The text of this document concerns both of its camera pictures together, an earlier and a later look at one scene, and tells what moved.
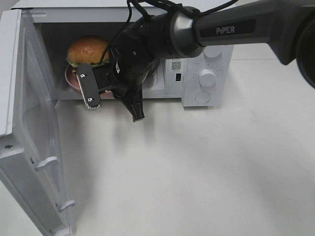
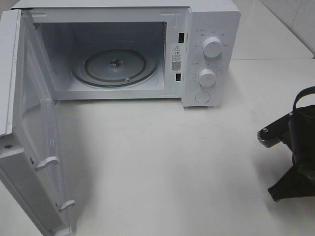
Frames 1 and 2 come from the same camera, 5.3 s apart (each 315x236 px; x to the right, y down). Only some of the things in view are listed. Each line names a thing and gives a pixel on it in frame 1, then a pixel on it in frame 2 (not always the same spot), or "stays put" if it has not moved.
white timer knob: [207, 77] stays put
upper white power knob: [213, 51] stays put
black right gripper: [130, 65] -> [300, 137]
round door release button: [203, 97] stays put
